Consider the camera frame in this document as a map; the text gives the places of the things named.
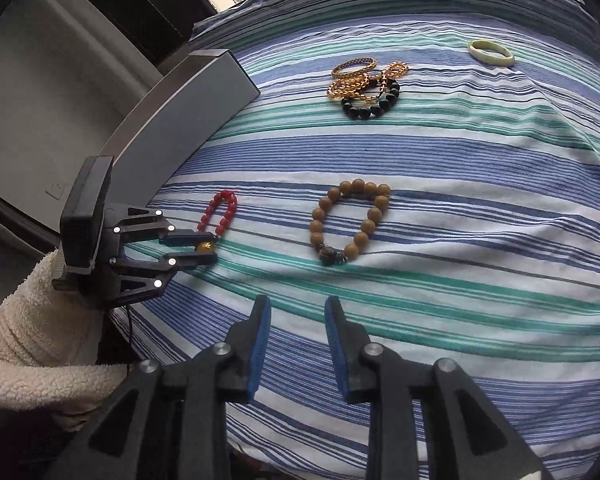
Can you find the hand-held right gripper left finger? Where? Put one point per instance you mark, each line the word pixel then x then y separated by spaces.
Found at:
pixel 262 340

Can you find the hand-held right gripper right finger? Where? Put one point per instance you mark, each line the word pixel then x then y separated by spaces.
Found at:
pixel 337 345

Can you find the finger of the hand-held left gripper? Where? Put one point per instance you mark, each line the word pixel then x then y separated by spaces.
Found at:
pixel 190 237
pixel 192 261

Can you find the long grey cardboard box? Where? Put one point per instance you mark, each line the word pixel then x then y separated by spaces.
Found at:
pixel 180 105

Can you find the person's left forearm fleece sleeve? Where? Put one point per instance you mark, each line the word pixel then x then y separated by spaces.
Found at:
pixel 30 340

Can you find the blue green striped bed sheet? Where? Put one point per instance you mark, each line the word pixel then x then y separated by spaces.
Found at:
pixel 430 260

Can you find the dark window blind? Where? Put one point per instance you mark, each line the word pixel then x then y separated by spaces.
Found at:
pixel 145 10

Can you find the gold woven bangle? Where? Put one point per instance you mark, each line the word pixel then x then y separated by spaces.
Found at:
pixel 352 64

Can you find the pale green jade bangle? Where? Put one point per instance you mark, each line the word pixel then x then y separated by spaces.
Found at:
pixel 480 50

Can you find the white wall outlet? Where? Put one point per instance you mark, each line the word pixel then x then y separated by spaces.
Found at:
pixel 55 190

